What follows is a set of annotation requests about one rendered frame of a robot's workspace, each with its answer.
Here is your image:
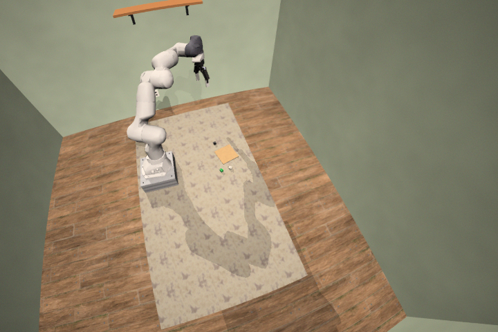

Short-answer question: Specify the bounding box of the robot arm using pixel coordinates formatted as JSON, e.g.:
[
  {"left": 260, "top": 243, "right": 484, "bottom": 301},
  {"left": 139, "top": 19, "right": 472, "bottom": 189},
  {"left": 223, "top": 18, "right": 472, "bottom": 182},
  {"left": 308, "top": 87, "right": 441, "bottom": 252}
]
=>
[{"left": 127, "top": 35, "right": 204, "bottom": 179}]

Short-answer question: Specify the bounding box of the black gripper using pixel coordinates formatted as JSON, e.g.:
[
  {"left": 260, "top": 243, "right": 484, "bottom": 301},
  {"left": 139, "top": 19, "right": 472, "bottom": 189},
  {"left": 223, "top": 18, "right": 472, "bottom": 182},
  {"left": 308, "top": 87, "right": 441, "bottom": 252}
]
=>
[{"left": 194, "top": 59, "right": 210, "bottom": 87}]

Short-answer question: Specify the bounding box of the tan mat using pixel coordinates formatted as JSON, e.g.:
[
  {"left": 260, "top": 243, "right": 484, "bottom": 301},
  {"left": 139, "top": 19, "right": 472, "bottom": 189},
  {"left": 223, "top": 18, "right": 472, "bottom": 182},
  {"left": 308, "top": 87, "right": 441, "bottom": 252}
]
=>
[{"left": 214, "top": 145, "right": 238, "bottom": 164}]

